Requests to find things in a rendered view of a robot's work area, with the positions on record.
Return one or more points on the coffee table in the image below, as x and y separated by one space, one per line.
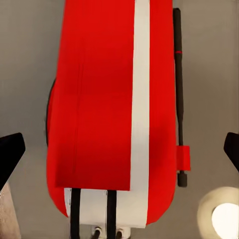
208 208

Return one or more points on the radio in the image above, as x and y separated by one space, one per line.
110 119

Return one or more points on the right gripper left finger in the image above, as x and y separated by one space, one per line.
12 148

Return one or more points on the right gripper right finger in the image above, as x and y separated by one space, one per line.
231 148

